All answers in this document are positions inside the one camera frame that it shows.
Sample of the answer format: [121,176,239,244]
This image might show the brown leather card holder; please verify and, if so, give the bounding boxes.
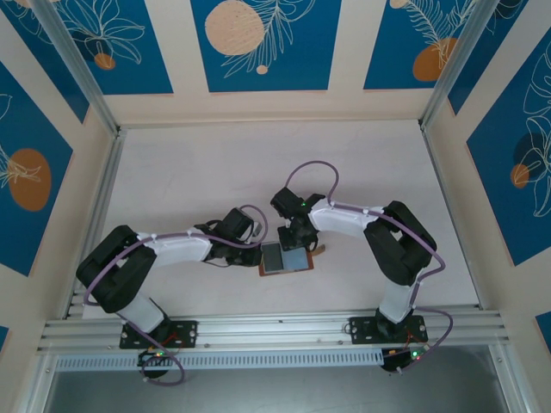
[257,240,327,279]

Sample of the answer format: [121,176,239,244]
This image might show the dark green chip card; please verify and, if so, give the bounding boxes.
[263,243,284,274]

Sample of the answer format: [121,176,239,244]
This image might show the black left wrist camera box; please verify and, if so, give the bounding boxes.
[223,207,264,243]

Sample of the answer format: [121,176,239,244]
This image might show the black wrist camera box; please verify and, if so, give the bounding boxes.
[269,186,305,219]
[223,207,264,243]

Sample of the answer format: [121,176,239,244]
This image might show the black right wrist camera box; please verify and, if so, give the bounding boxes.
[269,186,305,219]

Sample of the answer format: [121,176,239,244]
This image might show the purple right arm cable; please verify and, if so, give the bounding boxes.
[287,160,455,375]

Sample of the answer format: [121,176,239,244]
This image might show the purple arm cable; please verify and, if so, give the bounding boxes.
[287,160,455,375]
[84,205,270,387]

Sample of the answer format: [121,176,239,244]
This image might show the aluminium front rail beam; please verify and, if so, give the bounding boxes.
[36,304,511,354]

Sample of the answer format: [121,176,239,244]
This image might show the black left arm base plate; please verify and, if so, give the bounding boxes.
[119,320,199,349]

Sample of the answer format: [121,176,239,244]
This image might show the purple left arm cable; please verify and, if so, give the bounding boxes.
[84,205,270,387]

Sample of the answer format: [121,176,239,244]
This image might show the white slotted cable duct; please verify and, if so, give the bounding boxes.
[53,348,384,372]

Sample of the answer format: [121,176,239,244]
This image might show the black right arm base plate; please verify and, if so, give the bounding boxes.
[348,315,430,345]

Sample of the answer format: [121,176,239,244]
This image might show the aluminium side rail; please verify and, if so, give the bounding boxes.
[419,124,481,309]
[64,128,127,320]

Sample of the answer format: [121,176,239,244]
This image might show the blue floral wall panel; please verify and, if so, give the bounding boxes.
[190,0,344,93]
[467,34,551,268]
[363,0,487,91]
[55,0,175,96]
[0,62,75,277]

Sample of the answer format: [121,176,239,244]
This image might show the aluminium corner post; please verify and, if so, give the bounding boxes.
[32,0,124,139]
[419,0,496,131]

